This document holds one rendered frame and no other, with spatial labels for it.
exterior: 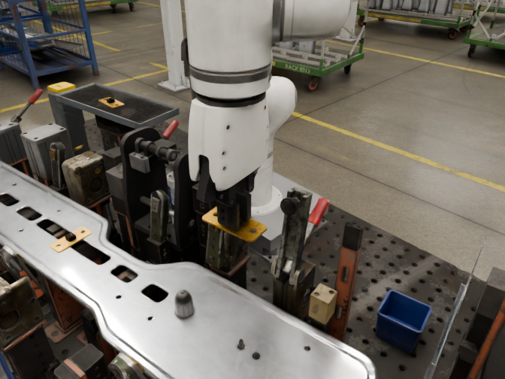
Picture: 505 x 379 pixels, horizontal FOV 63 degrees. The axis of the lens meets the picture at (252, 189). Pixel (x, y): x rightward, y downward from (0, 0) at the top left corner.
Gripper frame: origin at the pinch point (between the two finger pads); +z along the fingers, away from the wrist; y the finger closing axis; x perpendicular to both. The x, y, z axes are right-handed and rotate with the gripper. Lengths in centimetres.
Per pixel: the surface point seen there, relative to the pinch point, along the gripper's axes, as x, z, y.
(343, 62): -165, 101, -417
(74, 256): -40.8, 27.6, 2.4
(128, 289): -24.3, 27.5, 2.3
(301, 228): 2.4, 11.4, -14.7
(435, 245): 7, 128, -180
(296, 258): 2.3, 17.3, -13.7
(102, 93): -78, 12, -37
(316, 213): 0.8, 14.2, -23.1
